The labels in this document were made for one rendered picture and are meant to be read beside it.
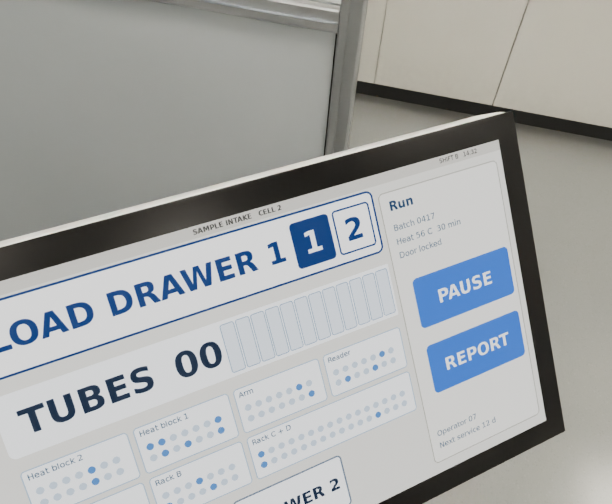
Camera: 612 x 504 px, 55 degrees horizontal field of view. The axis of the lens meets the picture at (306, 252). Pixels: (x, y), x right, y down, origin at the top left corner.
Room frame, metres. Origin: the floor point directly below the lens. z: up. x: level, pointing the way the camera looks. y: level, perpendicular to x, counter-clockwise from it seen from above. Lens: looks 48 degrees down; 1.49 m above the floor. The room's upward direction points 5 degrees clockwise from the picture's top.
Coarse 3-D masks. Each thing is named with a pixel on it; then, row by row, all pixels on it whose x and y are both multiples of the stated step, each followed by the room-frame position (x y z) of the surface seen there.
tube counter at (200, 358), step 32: (320, 288) 0.28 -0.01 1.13; (352, 288) 0.29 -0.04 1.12; (384, 288) 0.30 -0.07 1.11; (224, 320) 0.25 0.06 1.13; (256, 320) 0.25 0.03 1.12; (288, 320) 0.26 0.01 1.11; (320, 320) 0.27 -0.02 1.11; (352, 320) 0.27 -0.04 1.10; (192, 352) 0.22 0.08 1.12; (224, 352) 0.23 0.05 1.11; (256, 352) 0.24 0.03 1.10; (288, 352) 0.24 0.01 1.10; (192, 384) 0.21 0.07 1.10
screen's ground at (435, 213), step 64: (320, 192) 0.33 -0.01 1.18; (384, 192) 0.35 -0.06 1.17; (448, 192) 0.37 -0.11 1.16; (128, 256) 0.26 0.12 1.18; (384, 256) 0.32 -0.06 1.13; (448, 256) 0.34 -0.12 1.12; (512, 256) 0.36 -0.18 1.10; (192, 320) 0.24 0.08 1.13; (384, 320) 0.28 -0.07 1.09; (448, 320) 0.30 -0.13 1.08; (0, 384) 0.18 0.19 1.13; (64, 384) 0.19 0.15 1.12; (128, 384) 0.20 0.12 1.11; (512, 384) 0.28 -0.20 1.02; (0, 448) 0.15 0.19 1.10; (64, 448) 0.16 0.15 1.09; (384, 448) 0.21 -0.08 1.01; (448, 448) 0.22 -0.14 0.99
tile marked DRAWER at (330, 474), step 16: (320, 464) 0.19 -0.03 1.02; (336, 464) 0.19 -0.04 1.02; (288, 480) 0.17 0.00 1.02; (304, 480) 0.18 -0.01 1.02; (320, 480) 0.18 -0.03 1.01; (336, 480) 0.18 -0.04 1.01; (256, 496) 0.16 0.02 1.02; (272, 496) 0.16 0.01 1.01; (288, 496) 0.17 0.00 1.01; (304, 496) 0.17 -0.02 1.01; (320, 496) 0.17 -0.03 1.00; (336, 496) 0.17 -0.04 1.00
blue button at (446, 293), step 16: (480, 256) 0.35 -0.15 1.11; (496, 256) 0.35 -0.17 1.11; (432, 272) 0.32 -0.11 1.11; (448, 272) 0.33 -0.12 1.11; (464, 272) 0.33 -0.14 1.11; (480, 272) 0.34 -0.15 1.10; (496, 272) 0.34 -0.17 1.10; (416, 288) 0.31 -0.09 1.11; (432, 288) 0.31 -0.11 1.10; (448, 288) 0.32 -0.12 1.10; (464, 288) 0.32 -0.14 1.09; (480, 288) 0.33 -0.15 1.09; (496, 288) 0.33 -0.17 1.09; (512, 288) 0.34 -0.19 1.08; (416, 304) 0.30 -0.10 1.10; (432, 304) 0.30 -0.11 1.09; (448, 304) 0.31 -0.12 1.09; (464, 304) 0.31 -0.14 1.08; (480, 304) 0.32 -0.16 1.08; (432, 320) 0.30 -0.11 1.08
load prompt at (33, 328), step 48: (240, 240) 0.29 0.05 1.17; (288, 240) 0.30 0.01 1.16; (336, 240) 0.31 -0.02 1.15; (48, 288) 0.23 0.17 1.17; (96, 288) 0.24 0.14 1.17; (144, 288) 0.25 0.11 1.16; (192, 288) 0.26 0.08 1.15; (240, 288) 0.27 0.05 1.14; (0, 336) 0.20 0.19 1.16; (48, 336) 0.21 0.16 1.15; (96, 336) 0.21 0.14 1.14
